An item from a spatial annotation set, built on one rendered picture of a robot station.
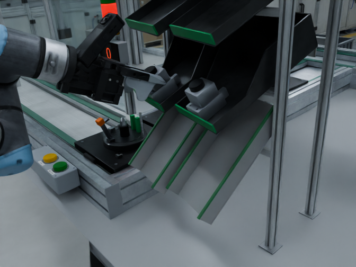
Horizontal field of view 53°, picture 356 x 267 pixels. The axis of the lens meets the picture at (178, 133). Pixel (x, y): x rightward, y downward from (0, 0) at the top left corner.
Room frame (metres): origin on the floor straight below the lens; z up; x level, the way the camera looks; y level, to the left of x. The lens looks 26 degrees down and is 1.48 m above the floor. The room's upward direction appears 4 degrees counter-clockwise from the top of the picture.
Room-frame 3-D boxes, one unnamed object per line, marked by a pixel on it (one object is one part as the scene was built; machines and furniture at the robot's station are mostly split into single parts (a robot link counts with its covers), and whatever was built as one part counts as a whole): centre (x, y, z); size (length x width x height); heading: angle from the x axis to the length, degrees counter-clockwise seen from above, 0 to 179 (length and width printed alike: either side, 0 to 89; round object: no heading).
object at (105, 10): (1.23, 0.20, 1.33); 0.05 x 0.05 x 0.05
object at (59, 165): (0.88, 0.34, 0.96); 0.04 x 0.04 x 0.02
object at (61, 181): (0.94, 0.39, 0.93); 0.21 x 0.07 x 0.06; 40
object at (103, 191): (1.12, 0.46, 0.91); 0.89 x 0.06 x 0.11; 40
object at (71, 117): (1.26, 0.34, 0.91); 0.84 x 0.28 x 0.10; 40
